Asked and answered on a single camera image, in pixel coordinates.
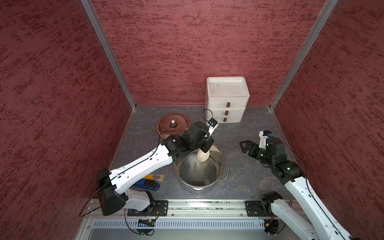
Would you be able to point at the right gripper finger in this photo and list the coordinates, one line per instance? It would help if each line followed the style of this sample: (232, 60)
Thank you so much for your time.
(246, 146)
(250, 150)

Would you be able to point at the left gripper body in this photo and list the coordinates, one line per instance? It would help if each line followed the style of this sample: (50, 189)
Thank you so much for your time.
(206, 144)

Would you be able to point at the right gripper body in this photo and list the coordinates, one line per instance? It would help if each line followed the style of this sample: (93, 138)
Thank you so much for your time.
(264, 156)

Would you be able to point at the steel pot lid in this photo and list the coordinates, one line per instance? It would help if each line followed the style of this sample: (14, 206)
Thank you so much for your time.
(172, 124)

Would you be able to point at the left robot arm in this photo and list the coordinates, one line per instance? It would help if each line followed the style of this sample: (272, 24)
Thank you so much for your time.
(114, 186)

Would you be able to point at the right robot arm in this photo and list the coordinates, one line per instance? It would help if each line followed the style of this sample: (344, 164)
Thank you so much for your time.
(320, 223)

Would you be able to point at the stainless steel pot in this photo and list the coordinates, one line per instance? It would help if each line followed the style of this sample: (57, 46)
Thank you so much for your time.
(200, 177)

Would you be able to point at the white three-drawer box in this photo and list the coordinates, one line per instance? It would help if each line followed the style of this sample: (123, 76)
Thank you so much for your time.
(226, 99)

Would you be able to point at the right corner aluminium profile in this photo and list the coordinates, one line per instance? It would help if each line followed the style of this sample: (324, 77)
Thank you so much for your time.
(306, 46)

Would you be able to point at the corner aluminium profile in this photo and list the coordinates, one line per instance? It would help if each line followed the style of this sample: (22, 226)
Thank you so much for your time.
(306, 46)
(97, 26)

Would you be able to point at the left corner aluminium profile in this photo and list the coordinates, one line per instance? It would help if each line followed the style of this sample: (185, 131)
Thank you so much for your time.
(97, 26)

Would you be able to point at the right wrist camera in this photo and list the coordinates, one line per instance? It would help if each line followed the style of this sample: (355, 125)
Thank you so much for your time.
(264, 135)

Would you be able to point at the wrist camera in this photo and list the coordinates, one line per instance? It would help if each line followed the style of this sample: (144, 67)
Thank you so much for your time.
(264, 135)
(212, 125)

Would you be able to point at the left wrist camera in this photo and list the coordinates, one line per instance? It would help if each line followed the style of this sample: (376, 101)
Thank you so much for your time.
(212, 125)

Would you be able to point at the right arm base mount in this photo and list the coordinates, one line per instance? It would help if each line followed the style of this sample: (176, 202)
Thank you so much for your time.
(257, 209)

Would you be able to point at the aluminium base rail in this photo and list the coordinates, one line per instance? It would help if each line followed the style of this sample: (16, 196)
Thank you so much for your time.
(187, 209)

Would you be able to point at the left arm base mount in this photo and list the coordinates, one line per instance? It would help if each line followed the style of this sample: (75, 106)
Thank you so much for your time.
(159, 208)

